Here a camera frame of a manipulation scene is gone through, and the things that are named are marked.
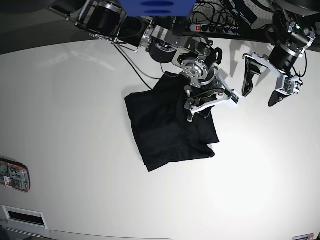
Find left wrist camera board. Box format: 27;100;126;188
282;77;295;95

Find tangled black cables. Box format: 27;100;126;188
137;0;273;36

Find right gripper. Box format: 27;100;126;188
184;68;237;123

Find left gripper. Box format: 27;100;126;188
241;53;303;107

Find black T-shirt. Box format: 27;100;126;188
124;72;219;172

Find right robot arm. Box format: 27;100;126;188
49;0;240;122

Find white power strip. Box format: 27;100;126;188
190;23;239;36

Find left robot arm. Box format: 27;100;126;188
241;0;320;107

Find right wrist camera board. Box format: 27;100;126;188
231;91;241;104

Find blue plastic box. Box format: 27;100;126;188
118;0;196;17

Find black power adapter brick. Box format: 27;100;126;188
171;16;189;37

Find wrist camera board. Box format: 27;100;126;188
231;91;241;104
282;77;295;95

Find white table cable grommet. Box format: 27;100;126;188
1;205;48;229

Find red white sticker label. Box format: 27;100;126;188
292;233;315;240

